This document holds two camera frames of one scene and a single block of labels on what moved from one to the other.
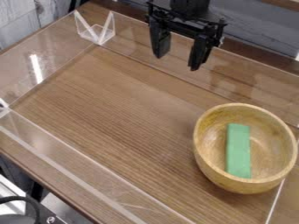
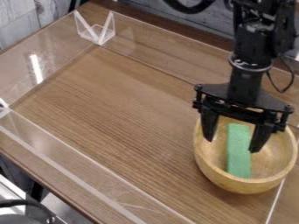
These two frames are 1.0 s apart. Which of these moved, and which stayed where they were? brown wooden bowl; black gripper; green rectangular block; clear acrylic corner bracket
Moved: black gripper
Stayed: green rectangular block; brown wooden bowl; clear acrylic corner bracket
